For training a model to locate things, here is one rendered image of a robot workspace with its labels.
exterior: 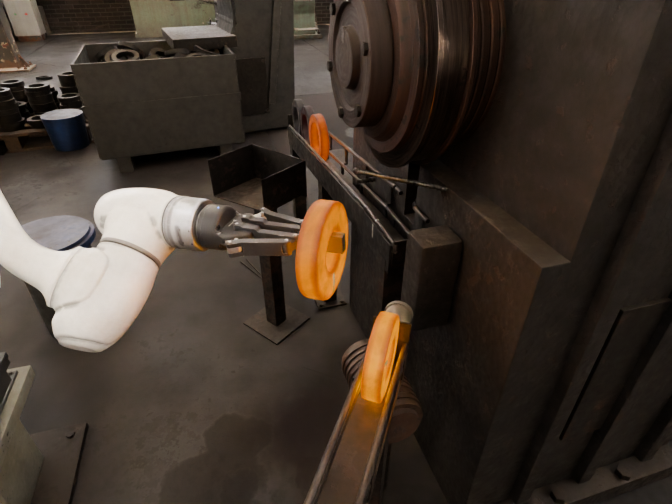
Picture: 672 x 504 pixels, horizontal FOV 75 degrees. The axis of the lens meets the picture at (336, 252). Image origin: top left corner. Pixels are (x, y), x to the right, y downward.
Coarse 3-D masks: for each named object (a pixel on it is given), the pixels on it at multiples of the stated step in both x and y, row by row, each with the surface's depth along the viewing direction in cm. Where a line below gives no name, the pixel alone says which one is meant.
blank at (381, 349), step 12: (384, 312) 77; (384, 324) 73; (396, 324) 76; (372, 336) 71; (384, 336) 71; (396, 336) 80; (372, 348) 70; (384, 348) 70; (372, 360) 70; (384, 360) 70; (372, 372) 70; (384, 372) 72; (372, 384) 70; (384, 384) 75; (372, 396) 72
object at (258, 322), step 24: (216, 168) 152; (240, 168) 161; (264, 168) 163; (288, 168) 143; (216, 192) 156; (240, 192) 157; (264, 192) 138; (288, 192) 147; (264, 264) 168; (264, 288) 176; (264, 312) 191; (288, 312) 191; (264, 336) 179
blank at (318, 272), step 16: (320, 208) 64; (336, 208) 66; (304, 224) 62; (320, 224) 62; (336, 224) 68; (304, 240) 61; (320, 240) 61; (304, 256) 61; (320, 256) 62; (336, 256) 71; (304, 272) 62; (320, 272) 63; (336, 272) 71; (304, 288) 64; (320, 288) 64
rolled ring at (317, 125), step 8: (312, 120) 173; (320, 120) 167; (312, 128) 178; (320, 128) 166; (312, 136) 180; (320, 136) 166; (328, 136) 167; (312, 144) 180; (320, 144) 168; (328, 144) 168; (320, 152) 170; (328, 152) 170
